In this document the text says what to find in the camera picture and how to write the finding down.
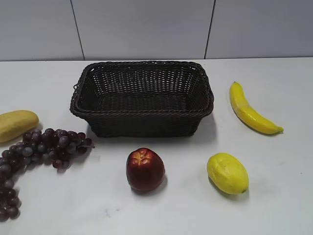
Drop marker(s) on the purple grape bunch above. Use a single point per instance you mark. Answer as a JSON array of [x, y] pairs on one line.
[[51, 147]]

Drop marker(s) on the red apple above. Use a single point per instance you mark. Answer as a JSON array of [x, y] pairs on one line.
[[145, 170]]

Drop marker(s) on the yellow banana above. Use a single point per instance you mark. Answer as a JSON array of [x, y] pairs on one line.
[[248, 115]]

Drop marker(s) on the yellow lemon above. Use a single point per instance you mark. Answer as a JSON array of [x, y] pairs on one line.
[[228, 173]]

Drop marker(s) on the yellow mango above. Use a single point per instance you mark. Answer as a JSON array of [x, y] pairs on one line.
[[15, 123]]

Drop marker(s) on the black woven rectangular basket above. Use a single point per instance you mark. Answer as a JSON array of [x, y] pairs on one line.
[[147, 99]]

